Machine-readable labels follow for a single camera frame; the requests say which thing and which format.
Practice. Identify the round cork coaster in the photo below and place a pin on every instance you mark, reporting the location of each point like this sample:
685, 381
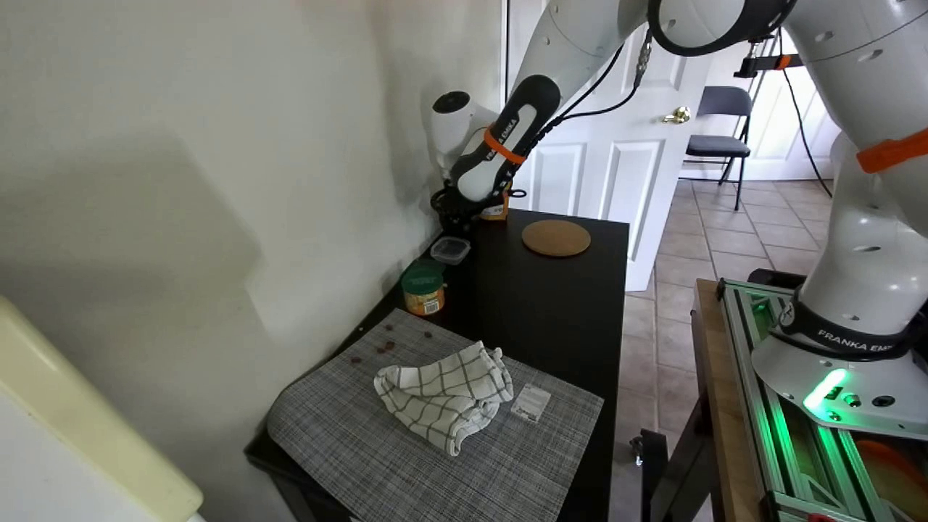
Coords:
555, 237

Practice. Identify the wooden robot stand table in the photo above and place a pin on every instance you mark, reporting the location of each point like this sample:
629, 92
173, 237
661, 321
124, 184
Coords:
721, 407

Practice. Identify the white paper label tag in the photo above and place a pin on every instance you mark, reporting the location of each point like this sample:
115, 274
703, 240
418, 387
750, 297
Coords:
533, 403

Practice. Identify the black rolling stand base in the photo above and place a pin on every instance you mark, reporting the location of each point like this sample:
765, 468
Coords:
650, 472

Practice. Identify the black side table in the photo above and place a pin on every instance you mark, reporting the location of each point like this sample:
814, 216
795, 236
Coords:
552, 300

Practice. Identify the brass door knob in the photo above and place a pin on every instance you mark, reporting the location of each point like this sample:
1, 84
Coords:
681, 114

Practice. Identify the aluminium frame rails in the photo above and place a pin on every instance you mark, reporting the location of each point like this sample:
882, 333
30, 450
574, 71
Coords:
774, 424

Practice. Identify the white panel door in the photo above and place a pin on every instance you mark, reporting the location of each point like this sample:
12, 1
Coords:
600, 162

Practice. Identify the jar with green lid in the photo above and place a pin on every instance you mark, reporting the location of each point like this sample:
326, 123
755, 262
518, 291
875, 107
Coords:
426, 288

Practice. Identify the clear plastic food container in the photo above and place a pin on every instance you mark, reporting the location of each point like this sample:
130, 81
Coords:
452, 249

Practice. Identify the black tripod with orange tape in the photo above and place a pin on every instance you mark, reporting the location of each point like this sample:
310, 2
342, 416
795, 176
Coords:
771, 63

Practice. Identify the white checkered dish cloth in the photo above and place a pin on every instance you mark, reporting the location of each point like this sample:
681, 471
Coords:
439, 394

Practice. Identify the grey woven placemat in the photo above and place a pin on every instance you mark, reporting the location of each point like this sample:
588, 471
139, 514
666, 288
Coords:
388, 453

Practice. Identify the black glossy cup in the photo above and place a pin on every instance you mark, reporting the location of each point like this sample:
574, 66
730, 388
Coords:
455, 220

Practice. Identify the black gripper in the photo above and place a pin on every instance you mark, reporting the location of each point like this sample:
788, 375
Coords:
466, 201

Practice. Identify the black folding chair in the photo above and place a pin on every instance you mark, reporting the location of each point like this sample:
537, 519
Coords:
721, 145

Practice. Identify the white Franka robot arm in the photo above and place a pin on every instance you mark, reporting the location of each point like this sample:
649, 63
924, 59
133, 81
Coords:
872, 249

